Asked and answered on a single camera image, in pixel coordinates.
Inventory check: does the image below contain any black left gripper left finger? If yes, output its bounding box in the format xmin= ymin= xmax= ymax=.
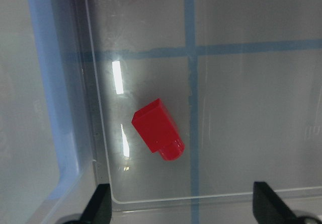
xmin=79 ymin=184 xmax=112 ymax=223

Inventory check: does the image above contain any clear plastic storage box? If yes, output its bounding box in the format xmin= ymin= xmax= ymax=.
xmin=25 ymin=0 xmax=322 ymax=224

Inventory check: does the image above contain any red plastic block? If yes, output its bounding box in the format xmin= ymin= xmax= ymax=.
xmin=131 ymin=98 xmax=185 ymax=161

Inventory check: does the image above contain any blue plastic tray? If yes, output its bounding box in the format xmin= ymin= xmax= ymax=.
xmin=1 ymin=0 xmax=81 ymax=223

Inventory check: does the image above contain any blue tape horizontal strip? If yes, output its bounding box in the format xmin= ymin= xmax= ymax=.
xmin=62 ymin=39 xmax=322 ymax=61

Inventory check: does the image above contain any blue tape vertical strip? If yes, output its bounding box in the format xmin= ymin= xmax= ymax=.
xmin=184 ymin=0 xmax=199 ymax=223

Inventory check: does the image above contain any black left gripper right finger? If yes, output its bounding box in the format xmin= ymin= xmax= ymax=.
xmin=253 ymin=182 xmax=306 ymax=224

